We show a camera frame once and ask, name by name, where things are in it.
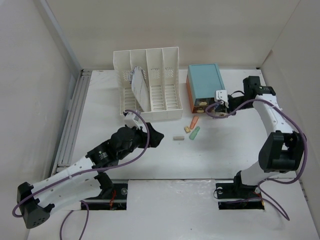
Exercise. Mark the grey eraser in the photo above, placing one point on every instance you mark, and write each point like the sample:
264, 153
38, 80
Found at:
178, 138

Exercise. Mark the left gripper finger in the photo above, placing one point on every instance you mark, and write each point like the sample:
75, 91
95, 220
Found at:
146, 129
155, 137

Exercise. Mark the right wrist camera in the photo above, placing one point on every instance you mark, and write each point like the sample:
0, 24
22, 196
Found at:
221, 96

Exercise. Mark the teal orange drawer box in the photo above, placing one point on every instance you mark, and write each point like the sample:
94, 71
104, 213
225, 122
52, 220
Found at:
202, 82

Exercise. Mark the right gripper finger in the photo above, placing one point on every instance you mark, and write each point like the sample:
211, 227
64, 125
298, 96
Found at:
222, 107
223, 115

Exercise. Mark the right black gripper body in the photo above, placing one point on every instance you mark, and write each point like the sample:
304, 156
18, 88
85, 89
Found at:
234, 103

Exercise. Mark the white spiral manual booklet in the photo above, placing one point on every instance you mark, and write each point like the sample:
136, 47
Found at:
139, 88

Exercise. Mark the green highlighter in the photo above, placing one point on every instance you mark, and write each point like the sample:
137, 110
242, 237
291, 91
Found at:
194, 133

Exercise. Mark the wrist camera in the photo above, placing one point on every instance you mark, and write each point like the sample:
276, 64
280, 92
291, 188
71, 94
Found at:
131, 120
221, 96

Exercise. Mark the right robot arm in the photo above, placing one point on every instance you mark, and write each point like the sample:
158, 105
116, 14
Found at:
285, 149

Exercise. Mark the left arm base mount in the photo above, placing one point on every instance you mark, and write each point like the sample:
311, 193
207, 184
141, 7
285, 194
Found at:
114, 200

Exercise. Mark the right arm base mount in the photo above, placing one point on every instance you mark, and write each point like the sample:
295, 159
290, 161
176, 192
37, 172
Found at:
234, 195

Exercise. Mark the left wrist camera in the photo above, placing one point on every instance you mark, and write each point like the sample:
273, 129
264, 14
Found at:
131, 120

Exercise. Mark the orange highlighter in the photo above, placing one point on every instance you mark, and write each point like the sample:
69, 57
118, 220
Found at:
194, 122

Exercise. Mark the white file organizer rack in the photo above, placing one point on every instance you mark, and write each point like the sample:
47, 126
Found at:
160, 70

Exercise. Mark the aluminium frame rail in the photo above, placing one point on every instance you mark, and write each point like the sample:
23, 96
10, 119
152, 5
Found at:
76, 96

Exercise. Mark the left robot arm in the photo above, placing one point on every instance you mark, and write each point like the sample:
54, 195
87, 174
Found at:
84, 179

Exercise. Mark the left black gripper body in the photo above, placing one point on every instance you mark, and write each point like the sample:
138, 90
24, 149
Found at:
139, 140

